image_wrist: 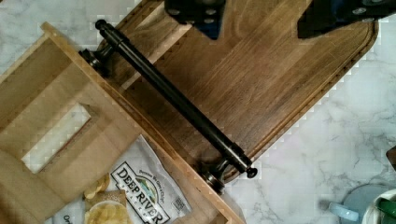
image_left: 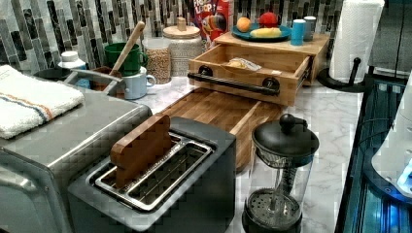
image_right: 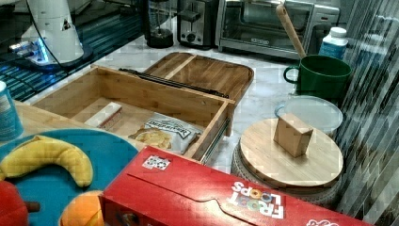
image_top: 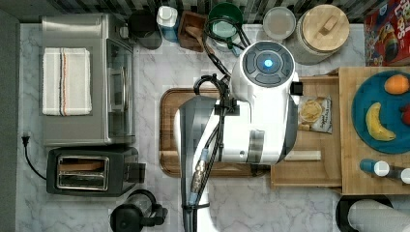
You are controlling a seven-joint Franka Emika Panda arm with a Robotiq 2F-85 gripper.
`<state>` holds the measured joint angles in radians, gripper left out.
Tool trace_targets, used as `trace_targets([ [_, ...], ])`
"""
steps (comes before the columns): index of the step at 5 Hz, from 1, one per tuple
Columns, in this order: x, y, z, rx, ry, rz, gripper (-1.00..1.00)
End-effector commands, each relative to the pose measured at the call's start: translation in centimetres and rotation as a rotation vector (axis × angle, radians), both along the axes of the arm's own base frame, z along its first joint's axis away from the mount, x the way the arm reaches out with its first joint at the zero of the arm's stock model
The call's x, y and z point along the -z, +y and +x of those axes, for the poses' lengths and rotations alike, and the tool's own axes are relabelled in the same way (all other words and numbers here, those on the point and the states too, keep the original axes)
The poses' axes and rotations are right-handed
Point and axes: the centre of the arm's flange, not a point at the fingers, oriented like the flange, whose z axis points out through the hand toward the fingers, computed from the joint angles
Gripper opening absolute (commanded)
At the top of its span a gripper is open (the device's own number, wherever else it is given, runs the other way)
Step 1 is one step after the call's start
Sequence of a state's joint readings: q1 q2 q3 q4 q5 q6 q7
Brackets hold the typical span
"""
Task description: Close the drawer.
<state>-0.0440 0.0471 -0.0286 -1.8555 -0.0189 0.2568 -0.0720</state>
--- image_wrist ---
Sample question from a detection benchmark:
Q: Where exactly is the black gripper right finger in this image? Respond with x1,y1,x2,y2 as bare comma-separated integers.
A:
297,0,396,39

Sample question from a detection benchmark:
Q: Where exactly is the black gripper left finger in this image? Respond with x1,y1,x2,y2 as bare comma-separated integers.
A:
164,0,227,40

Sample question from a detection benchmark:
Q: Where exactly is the black metal drawer handle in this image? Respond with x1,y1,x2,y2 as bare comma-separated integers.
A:
79,20,258,194

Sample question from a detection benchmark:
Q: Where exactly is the light wooden drawer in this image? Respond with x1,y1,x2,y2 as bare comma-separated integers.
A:
0,22,245,224

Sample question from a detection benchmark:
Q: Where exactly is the dark wooden cutting board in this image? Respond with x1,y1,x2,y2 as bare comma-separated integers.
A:
98,0,380,184

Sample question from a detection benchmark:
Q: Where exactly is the dark brown object at edge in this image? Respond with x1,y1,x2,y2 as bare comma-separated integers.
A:
386,147,396,171

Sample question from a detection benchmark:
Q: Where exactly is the light blue plate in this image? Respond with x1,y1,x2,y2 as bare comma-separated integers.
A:
340,184,391,224

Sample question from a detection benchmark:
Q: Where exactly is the Deep River chips bag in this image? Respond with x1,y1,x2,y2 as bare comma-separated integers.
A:
49,135,191,224

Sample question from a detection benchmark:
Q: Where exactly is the green item in bowl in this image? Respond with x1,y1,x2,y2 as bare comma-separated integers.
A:
377,199,396,217

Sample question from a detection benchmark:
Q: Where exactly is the white bowl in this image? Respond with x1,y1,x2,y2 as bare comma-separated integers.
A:
361,189,396,224

